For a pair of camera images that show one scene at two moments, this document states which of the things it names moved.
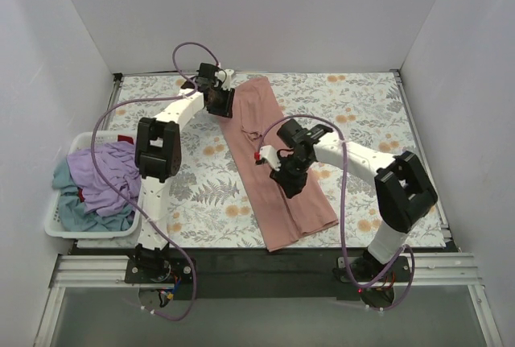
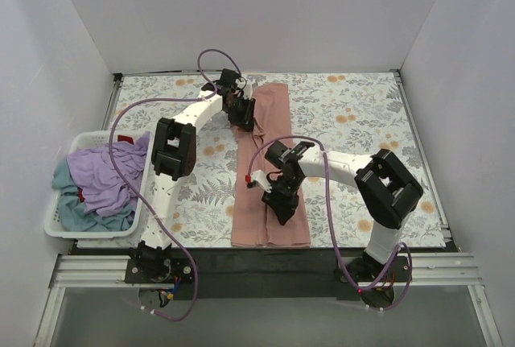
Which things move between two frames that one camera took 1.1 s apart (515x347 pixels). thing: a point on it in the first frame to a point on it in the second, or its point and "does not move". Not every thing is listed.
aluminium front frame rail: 443,269 does not move
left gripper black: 221,102 to 242,113
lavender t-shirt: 118,161 does not move
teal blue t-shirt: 73,211 does not move
